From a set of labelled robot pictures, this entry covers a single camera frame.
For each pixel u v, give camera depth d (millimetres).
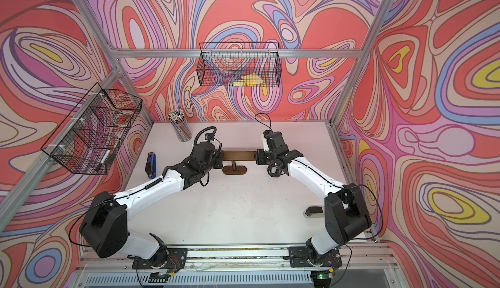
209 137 729
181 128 1026
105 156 733
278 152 658
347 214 442
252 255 751
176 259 724
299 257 721
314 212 806
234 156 872
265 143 710
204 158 645
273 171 981
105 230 419
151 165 960
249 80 908
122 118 873
